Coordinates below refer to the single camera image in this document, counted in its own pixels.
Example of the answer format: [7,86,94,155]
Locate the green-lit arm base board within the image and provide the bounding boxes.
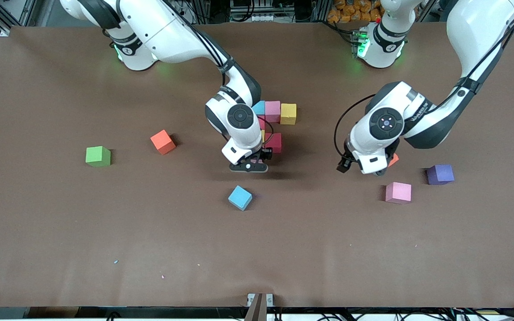
[351,26,370,59]

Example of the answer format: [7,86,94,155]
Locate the purple foam block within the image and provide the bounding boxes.
[426,164,455,186]

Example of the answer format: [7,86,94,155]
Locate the black white electronics unit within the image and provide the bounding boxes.
[229,0,276,23]

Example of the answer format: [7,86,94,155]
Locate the pile of orange snack bags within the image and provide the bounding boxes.
[327,0,385,24]

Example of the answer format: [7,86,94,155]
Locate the green foam block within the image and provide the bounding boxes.
[85,146,112,168]

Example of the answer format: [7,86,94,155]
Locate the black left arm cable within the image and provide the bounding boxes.
[333,0,514,161]

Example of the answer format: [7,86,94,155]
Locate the metal table edge bracket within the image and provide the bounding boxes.
[245,292,274,321]

